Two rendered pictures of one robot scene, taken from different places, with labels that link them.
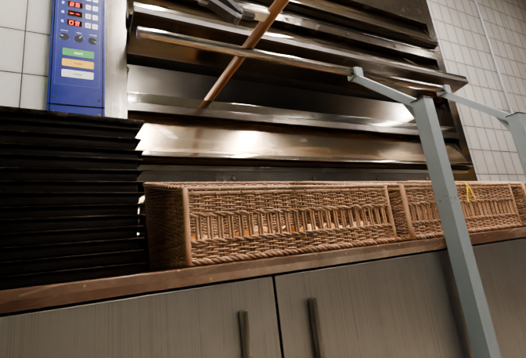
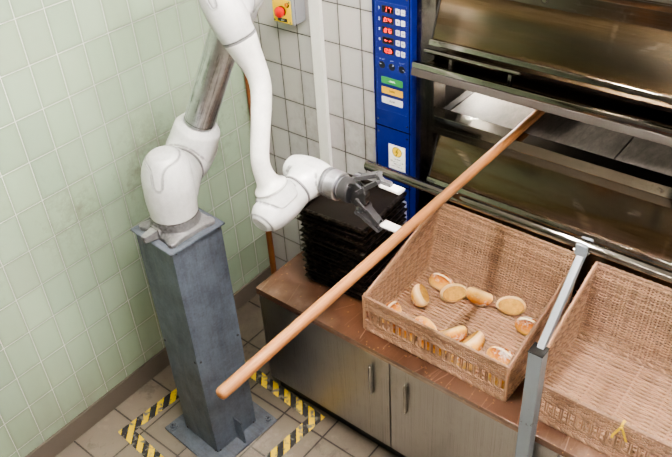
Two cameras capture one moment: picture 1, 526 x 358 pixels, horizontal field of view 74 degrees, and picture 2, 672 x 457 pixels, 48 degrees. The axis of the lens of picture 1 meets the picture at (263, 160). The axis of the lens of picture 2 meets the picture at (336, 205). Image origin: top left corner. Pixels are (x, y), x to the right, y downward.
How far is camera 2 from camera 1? 2.42 m
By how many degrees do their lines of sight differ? 83
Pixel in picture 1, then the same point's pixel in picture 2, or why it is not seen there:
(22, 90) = (364, 103)
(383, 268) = (462, 406)
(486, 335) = not seen: outside the picture
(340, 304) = (425, 398)
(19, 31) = (358, 51)
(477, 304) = not seen: outside the picture
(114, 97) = (423, 119)
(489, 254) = not seen: outside the picture
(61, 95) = (382, 118)
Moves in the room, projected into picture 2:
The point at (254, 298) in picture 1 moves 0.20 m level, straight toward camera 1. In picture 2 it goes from (378, 364) to (325, 386)
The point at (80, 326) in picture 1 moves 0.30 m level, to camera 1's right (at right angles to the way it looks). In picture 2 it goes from (315, 329) to (348, 388)
